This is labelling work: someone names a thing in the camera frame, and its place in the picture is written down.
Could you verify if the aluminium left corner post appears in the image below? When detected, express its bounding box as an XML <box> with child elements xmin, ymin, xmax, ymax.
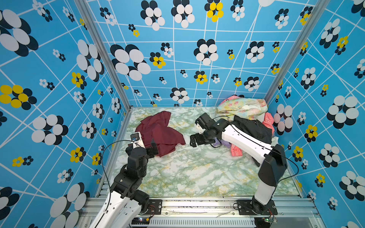
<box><xmin>75</xmin><ymin>0</ymin><xmax>131</xmax><ymax>113</ymax></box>

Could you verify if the black cloth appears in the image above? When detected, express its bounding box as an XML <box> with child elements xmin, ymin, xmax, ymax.
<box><xmin>231</xmin><ymin>116</ymin><xmax>272</xmax><ymax>144</ymax></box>

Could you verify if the pastel floral cloth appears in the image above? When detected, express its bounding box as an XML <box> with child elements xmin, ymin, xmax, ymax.
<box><xmin>216</xmin><ymin>97</ymin><xmax>268</xmax><ymax>121</ymax></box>

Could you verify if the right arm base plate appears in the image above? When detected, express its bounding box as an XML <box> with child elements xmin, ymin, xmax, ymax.
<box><xmin>233</xmin><ymin>199</ymin><xmax>278</xmax><ymax>216</ymax></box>

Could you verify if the aluminium left base rail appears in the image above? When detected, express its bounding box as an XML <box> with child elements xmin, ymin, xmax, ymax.
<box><xmin>95</xmin><ymin>107</ymin><xmax>134</xmax><ymax>198</ymax></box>

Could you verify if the purple cloth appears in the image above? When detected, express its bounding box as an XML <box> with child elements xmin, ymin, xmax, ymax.
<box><xmin>213</xmin><ymin>138</ymin><xmax>231</xmax><ymax>148</ymax></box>

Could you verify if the maroon cloth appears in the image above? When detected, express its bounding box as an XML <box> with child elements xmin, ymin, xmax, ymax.
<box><xmin>135</xmin><ymin>111</ymin><xmax>186</xmax><ymax>157</ymax></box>

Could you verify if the aluminium front frame rail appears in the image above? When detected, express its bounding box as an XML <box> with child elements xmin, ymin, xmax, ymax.
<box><xmin>77</xmin><ymin>196</ymin><xmax>325</xmax><ymax>228</ymax></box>

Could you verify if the pink patterned cloth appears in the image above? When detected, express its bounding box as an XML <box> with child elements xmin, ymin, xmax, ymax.
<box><xmin>220</xmin><ymin>95</ymin><xmax>275</xmax><ymax>134</ymax></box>

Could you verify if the white slotted cable duct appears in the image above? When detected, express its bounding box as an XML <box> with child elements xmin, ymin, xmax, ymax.
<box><xmin>147</xmin><ymin>217</ymin><xmax>257</xmax><ymax>228</ymax></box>

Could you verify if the aluminium corner post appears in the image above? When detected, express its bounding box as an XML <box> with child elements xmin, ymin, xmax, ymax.
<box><xmin>264</xmin><ymin>0</ymin><xmax>330</xmax><ymax>102</ymax></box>
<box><xmin>75</xmin><ymin>0</ymin><xmax>131</xmax><ymax>113</ymax></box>

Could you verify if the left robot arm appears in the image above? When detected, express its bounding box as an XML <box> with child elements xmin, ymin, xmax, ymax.
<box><xmin>90</xmin><ymin>139</ymin><xmax>158</xmax><ymax>228</ymax></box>

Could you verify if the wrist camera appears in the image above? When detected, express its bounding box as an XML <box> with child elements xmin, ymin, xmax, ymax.
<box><xmin>195</xmin><ymin>113</ymin><xmax>215</xmax><ymax>134</ymax></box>
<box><xmin>130</xmin><ymin>132</ymin><xmax>145</xmax><ymax>148</ymax></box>

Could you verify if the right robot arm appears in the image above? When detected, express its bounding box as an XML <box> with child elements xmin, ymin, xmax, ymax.
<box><xmin>194</xmin><ymin>113</ymin><xmax>288</xmax><ymax>207</ymax></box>

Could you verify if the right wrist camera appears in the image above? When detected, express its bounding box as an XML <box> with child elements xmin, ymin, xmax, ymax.
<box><xmin>195</xmin><ymin>113</ymin><xmax>215</xmax><ymax>134</ymax></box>

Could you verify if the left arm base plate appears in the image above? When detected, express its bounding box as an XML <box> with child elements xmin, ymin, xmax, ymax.
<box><xmin>139</xmin><ymin>199</ymin><xmax>163</xmax><ymax>216</ymax></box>

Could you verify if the aluminium right corner post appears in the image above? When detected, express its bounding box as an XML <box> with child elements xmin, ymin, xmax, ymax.
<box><xmin>264</xmin><ymin>0</ymin><xmax>330</xmax><ymax>102</ymax></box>

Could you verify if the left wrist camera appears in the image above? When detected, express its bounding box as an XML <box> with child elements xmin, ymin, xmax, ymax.
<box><xmin>130</xmin><ymin>132</ymin><xmax>145</xmax><ymax>148</ymax></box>

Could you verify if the white cloth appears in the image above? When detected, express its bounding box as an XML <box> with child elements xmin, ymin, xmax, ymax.
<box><xmin>271</xmin><ymin>136</ymin><xmax>279</xmax><ymax>147</ymax></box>

